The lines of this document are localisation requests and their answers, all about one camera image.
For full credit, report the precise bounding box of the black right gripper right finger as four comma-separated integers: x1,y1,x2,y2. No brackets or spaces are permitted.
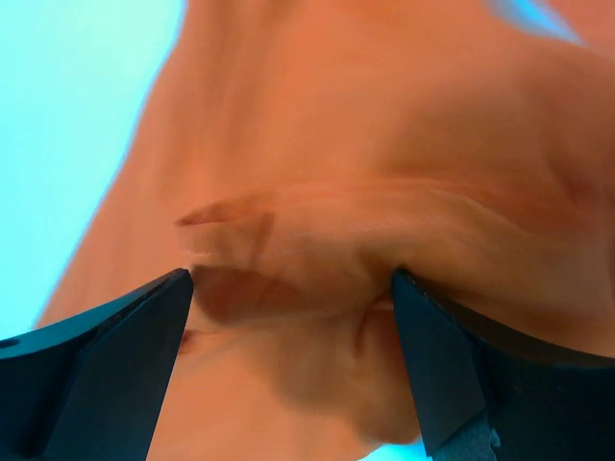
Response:
391,270,614,461

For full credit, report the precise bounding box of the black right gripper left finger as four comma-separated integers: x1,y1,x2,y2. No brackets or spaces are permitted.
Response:
1,269,193,461

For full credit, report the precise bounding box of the orange t-shirt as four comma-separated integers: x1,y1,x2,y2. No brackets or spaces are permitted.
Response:
40,1,614,460

